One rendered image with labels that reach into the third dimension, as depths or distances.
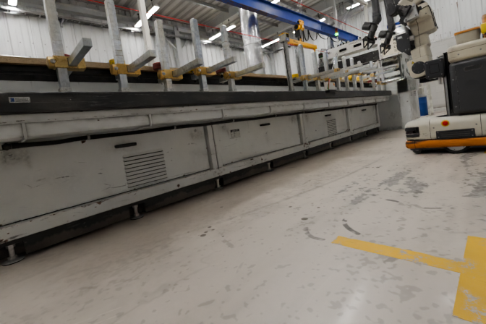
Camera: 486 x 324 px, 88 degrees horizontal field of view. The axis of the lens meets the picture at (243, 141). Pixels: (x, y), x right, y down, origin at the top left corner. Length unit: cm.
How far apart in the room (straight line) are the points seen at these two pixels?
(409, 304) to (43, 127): 136
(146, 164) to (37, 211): 56
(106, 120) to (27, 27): 790
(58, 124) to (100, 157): 34
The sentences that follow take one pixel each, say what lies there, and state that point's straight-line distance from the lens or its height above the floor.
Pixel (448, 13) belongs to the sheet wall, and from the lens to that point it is 1174.
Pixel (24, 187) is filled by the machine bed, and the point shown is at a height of 31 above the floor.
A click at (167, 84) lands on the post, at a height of 74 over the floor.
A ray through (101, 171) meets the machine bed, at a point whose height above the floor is 31.
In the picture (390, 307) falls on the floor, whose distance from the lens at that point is 73.
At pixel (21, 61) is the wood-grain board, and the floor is 88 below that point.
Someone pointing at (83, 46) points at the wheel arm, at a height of 82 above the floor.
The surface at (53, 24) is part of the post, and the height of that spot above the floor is 99.
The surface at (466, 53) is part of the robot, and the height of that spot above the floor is 73.
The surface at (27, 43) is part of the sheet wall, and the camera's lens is 904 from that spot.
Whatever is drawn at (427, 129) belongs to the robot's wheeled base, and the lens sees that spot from 252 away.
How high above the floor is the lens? 43
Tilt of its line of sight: 3 degrees down
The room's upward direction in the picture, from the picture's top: 9 degrees counter-clockwise
